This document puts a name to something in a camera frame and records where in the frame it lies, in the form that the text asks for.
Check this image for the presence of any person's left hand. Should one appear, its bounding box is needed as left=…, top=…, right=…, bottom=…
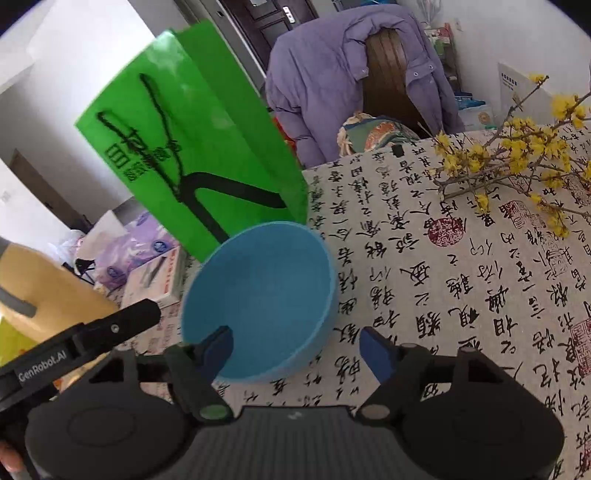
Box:
left=0, top=438, right=25, bottom=479

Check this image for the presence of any green paper bag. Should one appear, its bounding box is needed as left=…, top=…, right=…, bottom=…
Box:
left=75, top=21, right=309, bottom=265

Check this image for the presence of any purple tissue packet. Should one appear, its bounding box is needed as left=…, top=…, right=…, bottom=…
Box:
left=95, top=215, right=174, bottom=289

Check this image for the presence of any white plastic bag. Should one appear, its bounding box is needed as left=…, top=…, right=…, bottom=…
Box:
left=62, top=228, right=99, bottom=278

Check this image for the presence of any yellow flower branch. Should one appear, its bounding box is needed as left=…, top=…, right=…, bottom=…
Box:
left=431, top=74, right=591, bottom=239

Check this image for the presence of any patterned seat cushion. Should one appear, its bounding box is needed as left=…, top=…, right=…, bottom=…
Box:
left=337, top=112, right=424, bottom=158

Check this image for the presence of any blue bowl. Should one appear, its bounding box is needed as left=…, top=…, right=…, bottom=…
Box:
left=180, top=222, right=338, bottom=384

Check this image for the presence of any dark wooden door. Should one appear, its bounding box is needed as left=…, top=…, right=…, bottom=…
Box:
left=222, top=0, right=320, bottom=47

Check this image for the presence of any white board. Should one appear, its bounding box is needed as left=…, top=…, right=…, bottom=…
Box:
left=498, top=60, right=556, bottom=126

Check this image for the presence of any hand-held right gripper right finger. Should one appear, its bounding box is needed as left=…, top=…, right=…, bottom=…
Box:
left=359, top=326, right=509, bottom=428

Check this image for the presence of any calligraphy printed tablecloth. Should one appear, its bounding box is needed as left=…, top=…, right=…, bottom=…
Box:
left=210, top=129, right=591, bottom=480

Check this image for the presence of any white box with red print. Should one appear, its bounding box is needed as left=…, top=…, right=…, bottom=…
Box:
left=121, top=247, right=188, bottom=311

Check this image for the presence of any yellow stool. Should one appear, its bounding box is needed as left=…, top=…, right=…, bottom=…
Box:
left=0, top=237, right=122, bottom=366

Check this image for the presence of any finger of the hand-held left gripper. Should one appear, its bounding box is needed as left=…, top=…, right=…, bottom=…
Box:
left=68, top=298, right=163, bottom=357

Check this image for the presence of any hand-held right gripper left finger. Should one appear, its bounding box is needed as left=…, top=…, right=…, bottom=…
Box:
left=111, top=325, right=234, bottom=426

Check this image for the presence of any purple padded jacket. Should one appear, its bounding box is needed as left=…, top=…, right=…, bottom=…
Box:
left=264, top=4, right=465, bottom=169

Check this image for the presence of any blue and white bag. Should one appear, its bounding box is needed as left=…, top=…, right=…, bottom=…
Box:
left=455, top=95, right=496, bottom=133

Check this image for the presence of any wooden chair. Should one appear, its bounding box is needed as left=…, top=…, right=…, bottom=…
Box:
left=362, top=28, right=433, bottom=139

